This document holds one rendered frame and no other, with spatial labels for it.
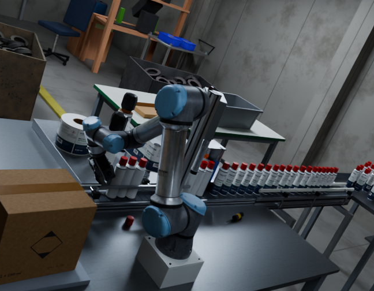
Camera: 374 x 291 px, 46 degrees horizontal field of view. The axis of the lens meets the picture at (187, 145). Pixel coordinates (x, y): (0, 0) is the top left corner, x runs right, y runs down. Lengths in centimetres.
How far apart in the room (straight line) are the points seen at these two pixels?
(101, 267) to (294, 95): 513
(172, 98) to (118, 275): 69
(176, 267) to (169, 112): 59
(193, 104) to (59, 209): 55
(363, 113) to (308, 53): 119
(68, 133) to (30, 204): 95
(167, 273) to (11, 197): 63
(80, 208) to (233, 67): 604
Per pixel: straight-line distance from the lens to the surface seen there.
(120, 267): 177
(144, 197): 217
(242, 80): 714
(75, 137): 231
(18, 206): 140
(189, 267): 177
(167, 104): 148
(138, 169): 204
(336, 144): 609
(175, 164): 152
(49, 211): 141
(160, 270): 173
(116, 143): 175
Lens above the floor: 188
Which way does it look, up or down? 19 degrees down
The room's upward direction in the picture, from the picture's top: 23 degrees clockwise
